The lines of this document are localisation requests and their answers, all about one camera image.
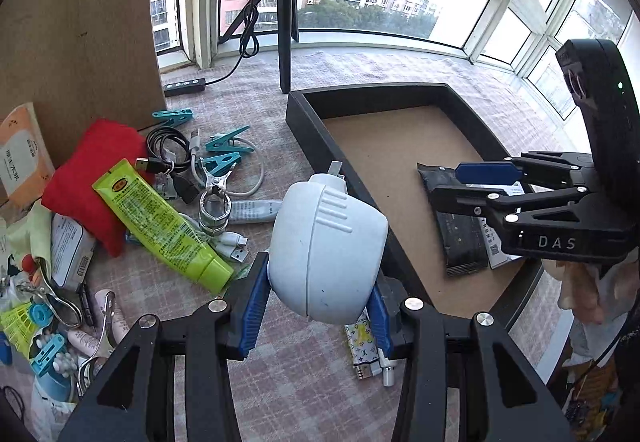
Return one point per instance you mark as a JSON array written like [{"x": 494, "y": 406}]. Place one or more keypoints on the patterned white lighter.
[{"x": 361, "y": 342}]

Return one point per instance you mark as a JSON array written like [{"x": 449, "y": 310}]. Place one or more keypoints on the grey metal tin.
[{"x": 70, "y": 252}]

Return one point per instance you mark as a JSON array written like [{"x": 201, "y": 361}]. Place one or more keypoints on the white box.
[{"x": 495, "y": 247}]

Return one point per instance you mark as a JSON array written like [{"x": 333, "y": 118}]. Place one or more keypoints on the white plug-in repellent device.
[{"x": 325, "y": 247}]

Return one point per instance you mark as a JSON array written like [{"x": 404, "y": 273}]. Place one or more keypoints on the black wet wipes packet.
[{"x": 462, "y": 242}]

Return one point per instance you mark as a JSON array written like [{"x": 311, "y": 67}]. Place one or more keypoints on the person's right hand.
[{"x": 580, "y": 287}]

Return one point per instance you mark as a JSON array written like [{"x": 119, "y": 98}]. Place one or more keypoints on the red cloth pouch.
[{"x": 90, "y": 172}]

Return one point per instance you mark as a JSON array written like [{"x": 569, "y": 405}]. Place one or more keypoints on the brown cardboard board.
[{"x": 75, "y": 22}]

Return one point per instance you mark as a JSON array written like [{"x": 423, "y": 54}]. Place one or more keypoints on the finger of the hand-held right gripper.
[
  {"x": 487, "y": 173},
  {"x": 465, "y": 199}
]

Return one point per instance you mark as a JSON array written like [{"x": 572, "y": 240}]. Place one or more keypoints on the white printed packet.
[{"x": 45, "y": 414}]

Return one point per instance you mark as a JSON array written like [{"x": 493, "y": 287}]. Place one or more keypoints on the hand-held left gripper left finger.
[{"x": 250, "y": 307}]

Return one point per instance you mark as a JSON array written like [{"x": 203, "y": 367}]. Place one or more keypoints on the white bead cluster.
[{"x": 62, "y": 363}]

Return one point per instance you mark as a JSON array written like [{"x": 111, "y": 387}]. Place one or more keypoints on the black tripod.
[{"x": 285, "y": 47}]

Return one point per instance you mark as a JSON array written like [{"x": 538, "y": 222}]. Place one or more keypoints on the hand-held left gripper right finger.
[{"x": 377, "y": 317}]

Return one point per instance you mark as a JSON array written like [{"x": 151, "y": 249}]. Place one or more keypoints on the small red ball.
[{"x": 30, "y": 264}]

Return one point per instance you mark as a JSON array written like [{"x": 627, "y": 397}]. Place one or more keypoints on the yellow-green cloth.
[{"x": 30, "y": 232}]

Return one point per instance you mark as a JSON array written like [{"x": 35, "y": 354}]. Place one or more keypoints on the teal clothespin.
[
  {"x": 220, "y": 163},
  {"x": 172, "y": 118},
  {"x": 225, "y": 139}
]

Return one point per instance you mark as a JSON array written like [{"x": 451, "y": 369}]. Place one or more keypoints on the clear printed sachet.
[{"x": 164, "y": 183}]

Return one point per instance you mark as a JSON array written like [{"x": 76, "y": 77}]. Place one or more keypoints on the dark patterned clothing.
[{"x": 595, "y": 387}]

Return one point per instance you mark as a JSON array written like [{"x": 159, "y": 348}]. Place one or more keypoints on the green tube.
[{"x": 155, "y": 222}]

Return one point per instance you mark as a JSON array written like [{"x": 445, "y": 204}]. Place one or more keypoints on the black tray container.
[{"x": 400, "y": 147}]

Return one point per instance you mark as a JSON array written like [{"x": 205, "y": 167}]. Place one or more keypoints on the silver metal clip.
[
  {"x": 215, "y": 184},
  {"x": 65, "y": 312},
  {"x": 102, "y": 342}
]

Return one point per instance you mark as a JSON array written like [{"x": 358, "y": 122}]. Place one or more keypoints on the light blue clothespin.
[{"x": 47, "y": 353}]

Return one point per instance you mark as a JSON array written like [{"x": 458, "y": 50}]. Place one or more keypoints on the plain white lighter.
[{"x": 387, "y": 369}]

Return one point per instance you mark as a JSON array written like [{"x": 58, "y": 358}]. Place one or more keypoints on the neon yellow shuttlecock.
[{"x": 15, "y": 327}]

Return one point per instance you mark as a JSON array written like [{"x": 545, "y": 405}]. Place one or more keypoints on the orange tissue pack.
[{"x": 25, "y": 157}]

